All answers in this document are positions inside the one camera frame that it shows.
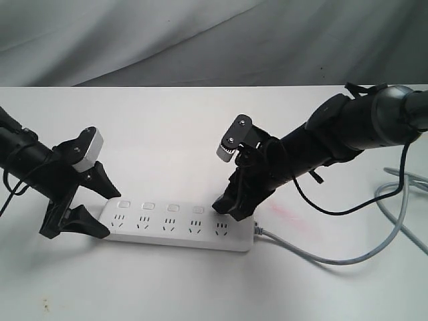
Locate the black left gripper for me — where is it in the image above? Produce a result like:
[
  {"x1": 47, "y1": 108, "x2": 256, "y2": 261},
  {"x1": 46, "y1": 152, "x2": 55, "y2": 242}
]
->
[{"x1": 39, "y1": 138, "x2": 121, "y2": 239}]

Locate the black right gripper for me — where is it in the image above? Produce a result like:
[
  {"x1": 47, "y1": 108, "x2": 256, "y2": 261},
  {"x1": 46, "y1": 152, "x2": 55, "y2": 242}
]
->
[{"x1": 212, "y1": 126, "x2": 294, "y2": 221}]

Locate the white five-outlet power strip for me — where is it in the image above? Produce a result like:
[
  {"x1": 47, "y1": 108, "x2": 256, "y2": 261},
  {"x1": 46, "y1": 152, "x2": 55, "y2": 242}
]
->
[{"x1": 99, "y1": 198, "x2": 254, "y2": 252}]

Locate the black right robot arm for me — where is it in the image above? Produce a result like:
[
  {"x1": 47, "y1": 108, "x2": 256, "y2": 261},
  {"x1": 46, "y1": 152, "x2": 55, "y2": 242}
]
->
[{"x1": 213, "y1": 83, "x2": 427, "y2": 221}]

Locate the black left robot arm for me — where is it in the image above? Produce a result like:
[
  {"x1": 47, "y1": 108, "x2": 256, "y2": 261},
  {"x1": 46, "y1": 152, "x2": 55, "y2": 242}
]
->
[{"x1": 1, "y1": 110, "x2": 121, "y2": 239}]

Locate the grey backdrop cloth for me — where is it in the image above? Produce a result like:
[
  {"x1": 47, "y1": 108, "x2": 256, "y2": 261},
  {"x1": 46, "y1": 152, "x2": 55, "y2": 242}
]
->
[{"x1": 1, "y1": 1, "x2": 427, "y2": 86}]

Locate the grey power cable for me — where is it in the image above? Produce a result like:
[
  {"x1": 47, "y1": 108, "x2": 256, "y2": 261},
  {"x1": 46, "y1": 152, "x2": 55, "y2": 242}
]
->
[{"x1": 251, "y1": 166, "x2": 428, "y2": 267}]

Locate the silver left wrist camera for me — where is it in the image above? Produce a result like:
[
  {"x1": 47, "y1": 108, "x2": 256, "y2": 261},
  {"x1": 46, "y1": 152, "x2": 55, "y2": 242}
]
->
[{"x1": 72, "y1": 126, "x2": 104, "y2": 173}]

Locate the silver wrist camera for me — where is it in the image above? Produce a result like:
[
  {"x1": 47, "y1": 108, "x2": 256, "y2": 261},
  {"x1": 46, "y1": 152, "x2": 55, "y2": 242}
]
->
[
  {"x1": 72, "y1": 126, "x2": 104, "y2": 173},
  {"x1": 216, "y1": 114, "x2": 253, "y2": 163}
]

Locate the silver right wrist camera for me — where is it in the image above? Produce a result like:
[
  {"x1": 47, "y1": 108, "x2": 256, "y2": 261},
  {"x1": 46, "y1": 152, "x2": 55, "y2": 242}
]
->
[{"x1": 216, "y1": 114, "x2": 253, "y2": 163}]

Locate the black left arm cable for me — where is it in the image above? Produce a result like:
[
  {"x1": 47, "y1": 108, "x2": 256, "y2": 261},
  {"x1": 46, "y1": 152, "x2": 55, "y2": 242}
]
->
[{"x1": 0, "y1": 167, "x2": 27, "y2": 215}]

